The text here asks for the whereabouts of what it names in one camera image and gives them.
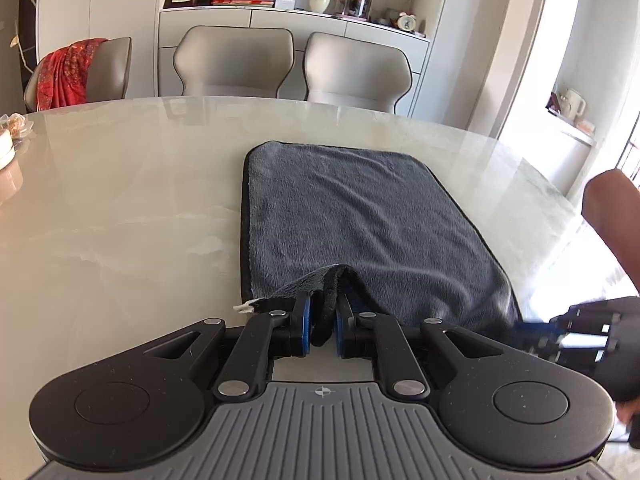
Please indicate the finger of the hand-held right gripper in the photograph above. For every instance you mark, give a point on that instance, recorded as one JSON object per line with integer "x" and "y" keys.
{"x": 585, "y": 317}
{"x": 575, "y": 352}

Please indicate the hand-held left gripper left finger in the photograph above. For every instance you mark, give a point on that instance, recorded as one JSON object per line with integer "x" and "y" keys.
{"x": 306, "y": 330}

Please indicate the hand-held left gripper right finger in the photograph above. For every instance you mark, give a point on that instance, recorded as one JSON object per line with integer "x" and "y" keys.
{"x": 342, "y": 332}

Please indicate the blue and grey towel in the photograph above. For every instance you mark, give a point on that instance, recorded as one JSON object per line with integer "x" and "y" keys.
{"x": 360, "y": 210}

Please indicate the person's right hand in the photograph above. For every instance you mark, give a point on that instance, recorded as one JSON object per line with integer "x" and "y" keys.
{"x": 626, "y": 411}

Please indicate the brown chair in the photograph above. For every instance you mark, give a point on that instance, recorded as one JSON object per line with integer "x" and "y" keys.
{"x": 615, "y": 220}

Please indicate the white side counter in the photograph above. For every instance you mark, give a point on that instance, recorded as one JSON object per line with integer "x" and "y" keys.
{"x": 550, "y": 160}

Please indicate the brown framed glass door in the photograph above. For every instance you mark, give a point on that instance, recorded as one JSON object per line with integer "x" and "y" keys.
{"x": 631, "y": 160}

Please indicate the small kettle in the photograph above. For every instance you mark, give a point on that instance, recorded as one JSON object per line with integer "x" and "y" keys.
{"x": 570, "y": 105}

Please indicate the beige dining chair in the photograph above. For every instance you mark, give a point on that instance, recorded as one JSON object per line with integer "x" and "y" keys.
{"x": 355, "y": 70}
{"x": 232, "y": 60}

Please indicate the twin-bell alarm clock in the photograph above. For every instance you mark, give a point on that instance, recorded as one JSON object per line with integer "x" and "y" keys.
{"x": 407, "y": 22}

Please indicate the beige chair with draped cloth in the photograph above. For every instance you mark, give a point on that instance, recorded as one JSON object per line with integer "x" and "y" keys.
{"x": 114, "y": 67}

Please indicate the white sideboard cabinet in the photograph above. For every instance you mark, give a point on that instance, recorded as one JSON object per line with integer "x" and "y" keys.
{"x": 210, "y": 19}

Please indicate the white card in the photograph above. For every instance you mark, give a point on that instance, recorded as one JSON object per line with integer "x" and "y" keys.
{"x": 284, "y": 4}

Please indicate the glass jar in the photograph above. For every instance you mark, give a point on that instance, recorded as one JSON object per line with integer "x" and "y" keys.
{"x": 356, "y": 2}

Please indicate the stack of books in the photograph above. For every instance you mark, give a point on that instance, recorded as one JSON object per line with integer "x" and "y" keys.
{"x": 242, "y": 1}

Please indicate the pale pink round jar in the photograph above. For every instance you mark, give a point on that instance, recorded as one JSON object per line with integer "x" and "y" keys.
{"x": 5, "y": 150}

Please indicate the red patterned cloth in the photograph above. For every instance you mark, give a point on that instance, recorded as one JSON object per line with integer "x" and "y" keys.
{"x": 65, "y": 75}

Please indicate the bag of snacks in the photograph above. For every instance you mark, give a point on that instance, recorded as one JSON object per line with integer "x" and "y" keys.
{"x": 17, "y": 125}

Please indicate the white tall cupboard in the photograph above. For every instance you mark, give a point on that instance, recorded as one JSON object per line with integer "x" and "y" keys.
{"x": 100, "y": 0}

